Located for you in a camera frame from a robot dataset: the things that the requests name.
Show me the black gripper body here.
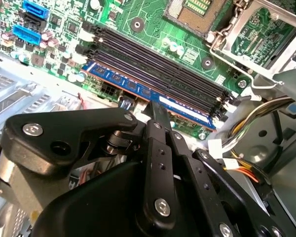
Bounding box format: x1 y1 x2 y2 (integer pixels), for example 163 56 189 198
31 160 214 237

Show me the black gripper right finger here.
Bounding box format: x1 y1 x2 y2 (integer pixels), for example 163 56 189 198
163 110 296 237

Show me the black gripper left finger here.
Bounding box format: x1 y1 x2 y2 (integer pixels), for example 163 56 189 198
0 100 179 229

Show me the dark RAM stick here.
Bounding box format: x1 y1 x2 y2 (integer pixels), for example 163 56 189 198
80 61 218 132

